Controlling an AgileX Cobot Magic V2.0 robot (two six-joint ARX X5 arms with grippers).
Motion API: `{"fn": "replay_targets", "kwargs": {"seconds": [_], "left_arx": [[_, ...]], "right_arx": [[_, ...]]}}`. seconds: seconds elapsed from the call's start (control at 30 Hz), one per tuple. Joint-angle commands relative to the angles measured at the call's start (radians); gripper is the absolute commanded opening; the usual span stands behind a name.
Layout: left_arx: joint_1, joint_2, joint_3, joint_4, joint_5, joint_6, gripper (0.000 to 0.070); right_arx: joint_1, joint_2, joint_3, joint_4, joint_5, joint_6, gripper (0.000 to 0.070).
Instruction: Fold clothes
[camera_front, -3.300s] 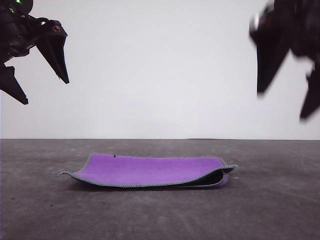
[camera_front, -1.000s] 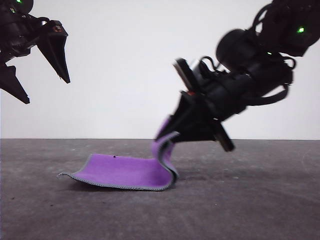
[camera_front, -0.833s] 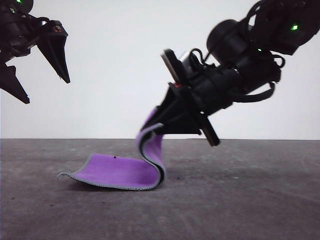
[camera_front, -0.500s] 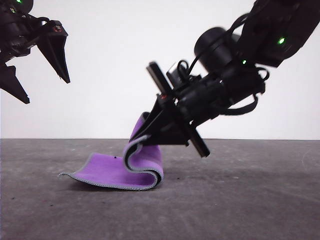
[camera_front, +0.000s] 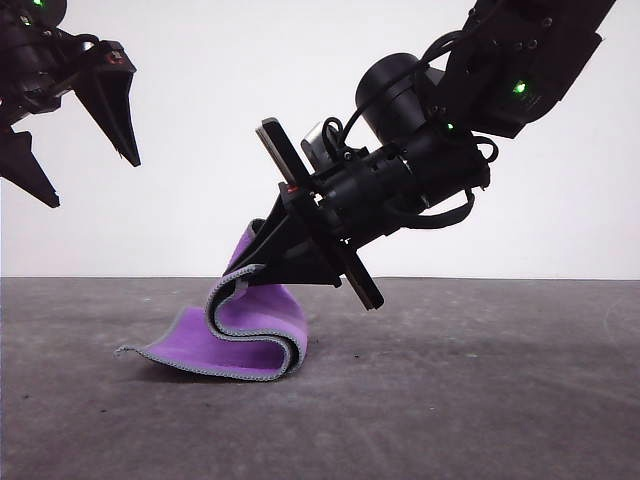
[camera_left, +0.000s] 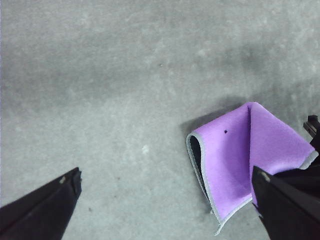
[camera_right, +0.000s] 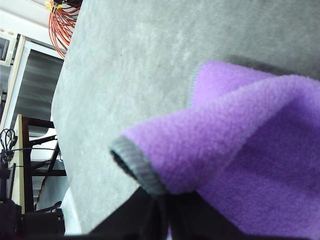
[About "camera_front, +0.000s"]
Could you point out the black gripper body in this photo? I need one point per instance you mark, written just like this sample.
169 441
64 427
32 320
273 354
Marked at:
390 190
35 70

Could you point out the grey table cloth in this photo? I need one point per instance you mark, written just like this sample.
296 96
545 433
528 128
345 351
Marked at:
450 430

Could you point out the purple towel with grey hem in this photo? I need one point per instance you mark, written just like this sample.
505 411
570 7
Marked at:
240 345

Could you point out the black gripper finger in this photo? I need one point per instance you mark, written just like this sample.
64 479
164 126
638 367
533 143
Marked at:
22 162
282 225
305 270
114 115

